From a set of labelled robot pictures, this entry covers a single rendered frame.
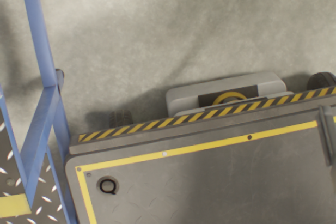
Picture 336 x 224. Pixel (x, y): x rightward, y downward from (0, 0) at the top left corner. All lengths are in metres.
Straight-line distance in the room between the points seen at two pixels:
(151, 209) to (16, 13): 0.54
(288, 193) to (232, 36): 0.41
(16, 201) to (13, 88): 0.61
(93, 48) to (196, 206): 0.44
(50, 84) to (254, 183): 0.46
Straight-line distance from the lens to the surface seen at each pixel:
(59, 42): 1.27
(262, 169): 1.06
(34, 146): 0.87
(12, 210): 0.75
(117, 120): 1.19
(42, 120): 0.98
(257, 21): 1.30
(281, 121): 1.03
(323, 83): 1.25
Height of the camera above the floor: 1.23
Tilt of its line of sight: 70 degrees down
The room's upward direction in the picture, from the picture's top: 164 degrees clockwise
